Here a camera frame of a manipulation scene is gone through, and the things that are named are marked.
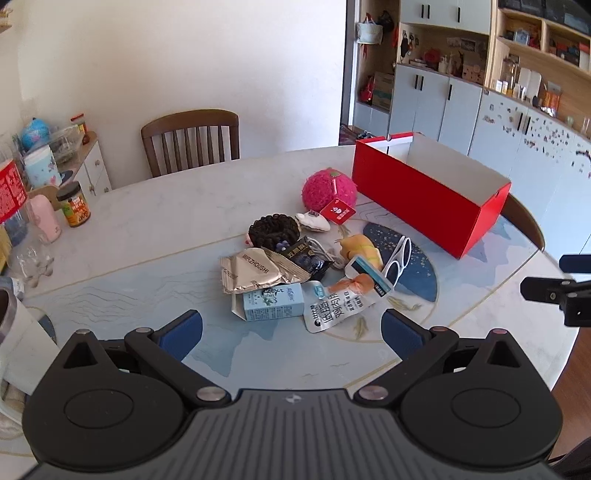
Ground dark lid sauce jar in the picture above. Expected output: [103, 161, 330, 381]
[56, 181, 92, 228]

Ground white side cabinet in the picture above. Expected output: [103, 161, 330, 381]
[28, 131, 113, 197]

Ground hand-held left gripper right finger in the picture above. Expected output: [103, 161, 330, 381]
[353, 308, 533, 408]

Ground white marble desktop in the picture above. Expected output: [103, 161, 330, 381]
[0, 145, 587, 468]

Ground yellow plush toy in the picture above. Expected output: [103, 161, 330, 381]
[339, 234, 383, 268]

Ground red cardboard box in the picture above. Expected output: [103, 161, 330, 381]
[352, 131, 512, 260]

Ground blue printed table mat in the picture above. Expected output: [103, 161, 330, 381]
[0, 203, 583, 462]

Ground light hanging bag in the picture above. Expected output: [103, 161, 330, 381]
[356, 14, 384, 44]

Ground white cord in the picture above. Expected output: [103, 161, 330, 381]
[308, 237, 346, 269]

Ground light blue milk carton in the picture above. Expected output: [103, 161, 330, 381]
[231, 282, 305, 322]

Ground dark brown scrunchie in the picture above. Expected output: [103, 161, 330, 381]
[248, 214, 300, 252]

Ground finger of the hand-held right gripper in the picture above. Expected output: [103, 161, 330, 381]
[520, 276, 591, 328]
[558, 253, 591, 273]

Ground red lid spice jar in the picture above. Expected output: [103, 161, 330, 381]
[70, 113, 90, 146]

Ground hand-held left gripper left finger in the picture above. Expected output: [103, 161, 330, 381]
[59, 309, 232, 410]

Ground orange sausage stick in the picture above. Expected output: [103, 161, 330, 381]
[344, 273, 376, 294]

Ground white sunglasses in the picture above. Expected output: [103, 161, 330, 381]
[382, 235, 413, 286]

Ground tan foil packet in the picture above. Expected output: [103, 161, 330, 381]
[262, 248, 313, 284]

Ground pink plush ball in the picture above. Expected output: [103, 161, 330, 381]
[302, 169, 358, 226]

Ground pink bottle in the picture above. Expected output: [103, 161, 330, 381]
[28, 194, 63, 244]

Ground red canister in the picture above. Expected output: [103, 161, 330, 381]
[0, 159, 27, 224]

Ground brown wooden chair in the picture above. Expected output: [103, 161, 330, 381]
[501, 193, 546, 252]
[141, 109, 241, 179]

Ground gold foil packet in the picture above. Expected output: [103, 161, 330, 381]
[220, 248, 284, 295]

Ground floral cup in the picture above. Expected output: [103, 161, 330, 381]
[23, 147, 63, 189]

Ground clear glass cup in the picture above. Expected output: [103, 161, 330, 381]
[14, 244, 56, 289]

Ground blue globe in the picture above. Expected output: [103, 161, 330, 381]
[21, 117, 51, 151]

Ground white snack pouch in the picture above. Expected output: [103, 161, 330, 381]
[303, 280, 379, 333]

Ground cardboard carton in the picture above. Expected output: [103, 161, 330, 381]
[372, 71, 395, 112]

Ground black snack packet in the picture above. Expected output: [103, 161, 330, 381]
[276, 236, 334, 280]

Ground white shell plush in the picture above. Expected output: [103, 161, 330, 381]
[295, 210, 331, 232]

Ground white tumbler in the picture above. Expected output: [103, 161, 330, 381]
[0, 286, 61, 398]

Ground white and blue packet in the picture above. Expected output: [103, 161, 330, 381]
[345, 255, 393, 298]

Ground grey and wood wall cabinet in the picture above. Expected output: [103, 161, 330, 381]
[353, 0, 591, 217]

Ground clear plastic container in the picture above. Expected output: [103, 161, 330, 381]
[48, 124, 86, 164]

